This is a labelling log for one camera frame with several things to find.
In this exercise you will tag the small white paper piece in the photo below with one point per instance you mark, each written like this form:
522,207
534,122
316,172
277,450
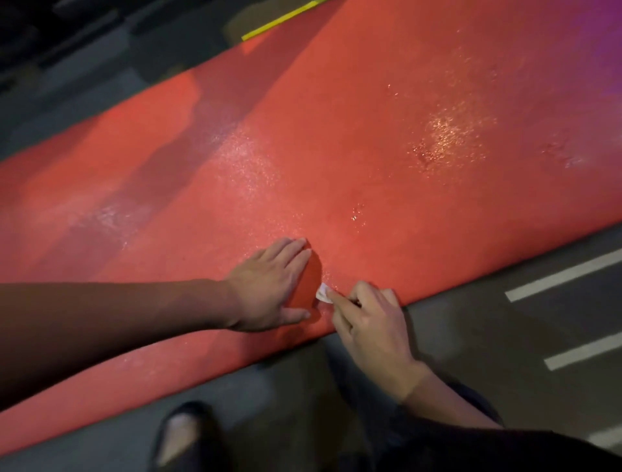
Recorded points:
323,293

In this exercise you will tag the black sleeve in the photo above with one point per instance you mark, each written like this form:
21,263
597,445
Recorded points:
486,450

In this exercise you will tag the person's left middle finger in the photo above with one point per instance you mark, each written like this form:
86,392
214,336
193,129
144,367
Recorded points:
291,250

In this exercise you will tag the large red textured mat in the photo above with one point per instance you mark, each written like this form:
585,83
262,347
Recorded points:
388,146

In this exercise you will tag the person's right forearm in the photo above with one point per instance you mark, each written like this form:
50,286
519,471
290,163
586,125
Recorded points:
447,398

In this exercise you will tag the black shoe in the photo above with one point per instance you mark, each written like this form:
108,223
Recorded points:
182,437

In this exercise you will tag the person's right thumb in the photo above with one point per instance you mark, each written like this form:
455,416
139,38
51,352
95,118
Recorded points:
340,325

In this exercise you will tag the person's left thumb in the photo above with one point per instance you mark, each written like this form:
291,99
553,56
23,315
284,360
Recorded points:
295,316

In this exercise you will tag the person's right hand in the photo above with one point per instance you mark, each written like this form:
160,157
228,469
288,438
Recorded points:
376,340

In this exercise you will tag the person's left forearm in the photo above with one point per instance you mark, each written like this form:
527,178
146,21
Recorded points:
121,330

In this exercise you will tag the dark trousers leg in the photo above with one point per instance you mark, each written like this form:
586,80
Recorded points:
359,389

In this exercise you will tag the yellow tape strip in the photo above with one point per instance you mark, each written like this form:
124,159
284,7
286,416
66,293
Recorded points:
284,18

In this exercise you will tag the person's left hand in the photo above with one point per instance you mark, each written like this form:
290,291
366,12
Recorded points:
260,291

